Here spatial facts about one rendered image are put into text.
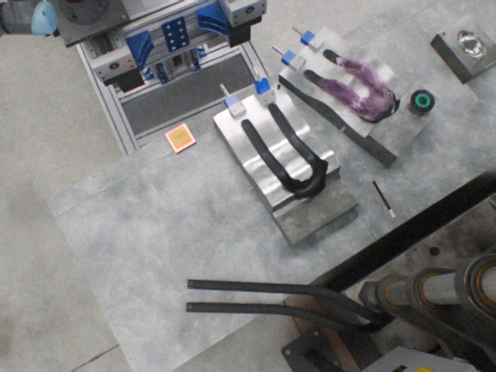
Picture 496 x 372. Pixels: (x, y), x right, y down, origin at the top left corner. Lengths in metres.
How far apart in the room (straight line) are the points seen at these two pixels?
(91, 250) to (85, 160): 1.05
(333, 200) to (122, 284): 0.74
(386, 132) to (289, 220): 0.43
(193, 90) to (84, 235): 1.06
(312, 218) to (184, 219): 0.43
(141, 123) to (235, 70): 0.56
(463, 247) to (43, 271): 1.92
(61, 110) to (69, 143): 0.21
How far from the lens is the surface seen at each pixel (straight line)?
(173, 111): 2.31
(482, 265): 0.83
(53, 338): 2.47
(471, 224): 1.70
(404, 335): 1.58
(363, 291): 1.50
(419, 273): 1.06
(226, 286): 1.42
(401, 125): 1.57
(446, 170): 1.69
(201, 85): 2.35
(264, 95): 1.51
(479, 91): 1.86
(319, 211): 1.47
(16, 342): 2.55
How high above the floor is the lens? 2.28
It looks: 75 degrees down
